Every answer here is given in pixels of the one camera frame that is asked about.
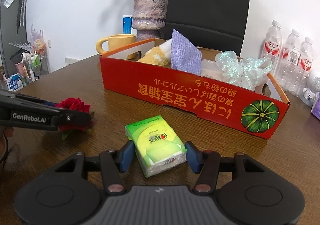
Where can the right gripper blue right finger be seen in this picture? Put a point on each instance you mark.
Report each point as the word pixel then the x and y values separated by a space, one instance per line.
pixel 194 157

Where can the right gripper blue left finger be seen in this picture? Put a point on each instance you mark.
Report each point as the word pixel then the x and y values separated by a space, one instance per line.
pixel 125 156

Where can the green tissue pack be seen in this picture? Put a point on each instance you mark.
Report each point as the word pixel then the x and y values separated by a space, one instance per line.
pixel 158 147

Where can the red artificial rose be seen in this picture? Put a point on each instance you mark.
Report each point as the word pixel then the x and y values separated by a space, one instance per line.
pixel 79 117

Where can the iridescent plastic wrap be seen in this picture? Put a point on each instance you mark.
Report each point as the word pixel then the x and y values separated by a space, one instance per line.
pixel 247 72

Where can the purple knitted pouch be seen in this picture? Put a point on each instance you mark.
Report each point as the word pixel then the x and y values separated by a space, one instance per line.
pixel 185 56

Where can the yellow white plush toy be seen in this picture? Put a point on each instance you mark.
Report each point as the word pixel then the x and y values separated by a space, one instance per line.
pixel 159 55

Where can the person left hand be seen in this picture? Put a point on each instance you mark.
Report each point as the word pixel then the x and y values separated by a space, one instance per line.
pixel 5 132

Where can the red cardboard box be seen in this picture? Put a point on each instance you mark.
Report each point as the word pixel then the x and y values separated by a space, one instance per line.
pixel 209 99

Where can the white plastic container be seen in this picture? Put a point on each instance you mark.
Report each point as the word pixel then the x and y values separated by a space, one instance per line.
pixel 211 70

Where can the yellow mug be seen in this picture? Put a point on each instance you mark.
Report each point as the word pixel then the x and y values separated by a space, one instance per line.
pixel 114 41

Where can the water bottle middle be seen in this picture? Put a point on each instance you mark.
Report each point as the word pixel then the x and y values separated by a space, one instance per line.
pixel 288 59

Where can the water bottle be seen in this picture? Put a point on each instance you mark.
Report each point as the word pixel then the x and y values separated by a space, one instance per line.
pixel 272 43
pixel 288 59
pixel 303 68

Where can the white robot toy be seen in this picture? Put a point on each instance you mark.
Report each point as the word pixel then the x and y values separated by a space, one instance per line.
pixel 311 90

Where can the purple tissue pack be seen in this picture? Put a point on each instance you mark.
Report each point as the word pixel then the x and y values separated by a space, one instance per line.
pixel 315 109

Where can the water bottle left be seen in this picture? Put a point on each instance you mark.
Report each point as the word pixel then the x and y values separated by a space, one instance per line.
pixel 272 43

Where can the blue white tube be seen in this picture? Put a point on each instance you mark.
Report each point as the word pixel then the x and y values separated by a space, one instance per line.
pixel 127 24

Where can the purple ceramic vase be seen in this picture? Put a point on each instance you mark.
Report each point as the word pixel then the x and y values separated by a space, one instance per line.
pixel 148 18

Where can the water bottle right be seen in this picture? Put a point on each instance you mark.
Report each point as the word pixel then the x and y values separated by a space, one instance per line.
pixel 303 68

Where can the black paper bag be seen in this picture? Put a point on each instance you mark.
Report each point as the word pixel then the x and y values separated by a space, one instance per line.
pixel 214 24

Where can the wire shelf with items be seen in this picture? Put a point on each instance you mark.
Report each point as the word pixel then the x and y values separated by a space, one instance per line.
pixel 24 60

